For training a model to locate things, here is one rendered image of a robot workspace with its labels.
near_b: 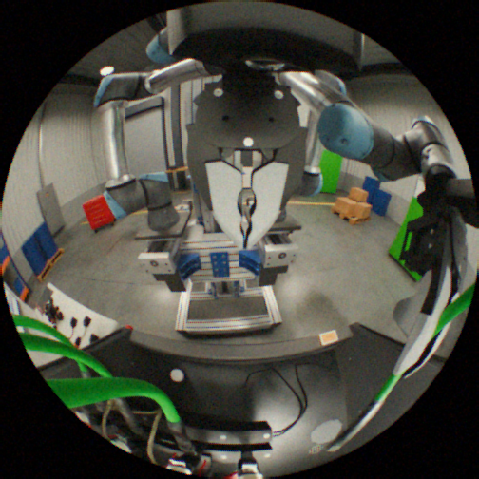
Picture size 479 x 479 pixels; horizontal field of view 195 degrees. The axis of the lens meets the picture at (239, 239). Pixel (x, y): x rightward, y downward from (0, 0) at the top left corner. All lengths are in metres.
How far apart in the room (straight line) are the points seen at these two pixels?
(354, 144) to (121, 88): 0.58
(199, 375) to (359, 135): 0.60
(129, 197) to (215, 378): 0.63
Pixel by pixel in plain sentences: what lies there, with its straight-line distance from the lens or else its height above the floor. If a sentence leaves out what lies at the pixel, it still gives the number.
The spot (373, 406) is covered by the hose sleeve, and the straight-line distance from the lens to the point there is 0.20.
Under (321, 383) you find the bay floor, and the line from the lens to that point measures 0.54.
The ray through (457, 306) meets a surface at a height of 1.28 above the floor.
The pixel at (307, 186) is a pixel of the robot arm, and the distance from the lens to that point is 0.61.
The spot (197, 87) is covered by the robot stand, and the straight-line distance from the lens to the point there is 0.77.
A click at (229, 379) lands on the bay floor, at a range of 0.48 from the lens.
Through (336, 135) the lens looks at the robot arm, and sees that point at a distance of 0.20.
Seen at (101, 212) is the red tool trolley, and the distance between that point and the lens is 4.25.
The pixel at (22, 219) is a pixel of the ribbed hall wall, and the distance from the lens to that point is 6.64.
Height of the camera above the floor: 1.31
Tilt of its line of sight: 35 degrees down
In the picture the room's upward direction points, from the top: straight up
